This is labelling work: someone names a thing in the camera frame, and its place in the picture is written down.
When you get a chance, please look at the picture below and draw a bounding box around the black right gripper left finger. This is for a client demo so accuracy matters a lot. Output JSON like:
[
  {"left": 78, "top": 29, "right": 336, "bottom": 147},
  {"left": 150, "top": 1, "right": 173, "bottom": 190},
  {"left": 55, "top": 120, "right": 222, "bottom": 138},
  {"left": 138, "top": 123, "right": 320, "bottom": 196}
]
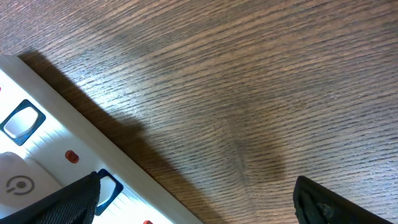
[{"left": 1, "top": 172, "right": 100, "bottom": 224}]

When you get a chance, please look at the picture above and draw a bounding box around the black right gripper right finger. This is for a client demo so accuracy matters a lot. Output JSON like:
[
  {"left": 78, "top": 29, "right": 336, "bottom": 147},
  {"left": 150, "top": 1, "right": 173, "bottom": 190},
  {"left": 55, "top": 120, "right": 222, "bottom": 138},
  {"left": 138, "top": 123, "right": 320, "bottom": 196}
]
[{"left": 293, "top": 176, "right": 392, "bottom": 224}]

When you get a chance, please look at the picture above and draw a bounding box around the white power strip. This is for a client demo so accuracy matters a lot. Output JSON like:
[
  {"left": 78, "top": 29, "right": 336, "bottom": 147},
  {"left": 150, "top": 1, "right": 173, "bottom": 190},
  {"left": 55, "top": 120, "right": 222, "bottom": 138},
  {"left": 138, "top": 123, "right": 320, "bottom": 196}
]
[{"left": 1, "top": 55, "right": 198, "bottom": 223}]

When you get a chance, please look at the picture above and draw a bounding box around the white USB charger plug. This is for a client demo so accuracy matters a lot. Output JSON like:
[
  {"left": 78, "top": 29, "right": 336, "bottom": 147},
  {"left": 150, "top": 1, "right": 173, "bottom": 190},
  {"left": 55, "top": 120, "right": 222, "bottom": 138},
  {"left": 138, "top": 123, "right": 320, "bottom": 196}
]
[{"left": 0, "top": 152, "right": 62, "bottom": 218}]

